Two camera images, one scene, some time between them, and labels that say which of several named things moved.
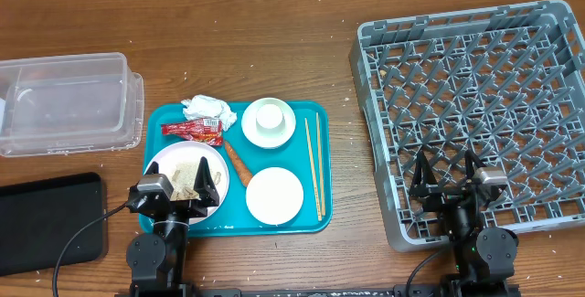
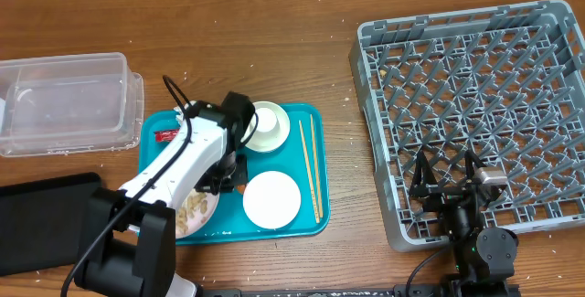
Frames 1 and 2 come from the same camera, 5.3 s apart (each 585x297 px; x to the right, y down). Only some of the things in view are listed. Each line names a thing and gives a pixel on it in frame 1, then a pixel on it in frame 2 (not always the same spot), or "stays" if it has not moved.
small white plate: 274,196 stays
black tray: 37,217 stays
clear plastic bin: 71,103 stays
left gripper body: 186,210 to 219,178
